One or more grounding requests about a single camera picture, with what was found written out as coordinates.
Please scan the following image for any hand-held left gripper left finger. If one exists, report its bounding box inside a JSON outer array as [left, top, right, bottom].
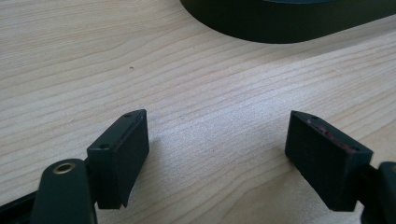
[[86, 108, 150, 210]]

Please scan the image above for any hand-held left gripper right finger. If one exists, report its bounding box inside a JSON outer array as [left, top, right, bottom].
[[284, 109, 374, 213]]

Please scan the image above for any black oval tray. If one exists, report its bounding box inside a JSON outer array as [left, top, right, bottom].
[[179, 0, 396, 45]]

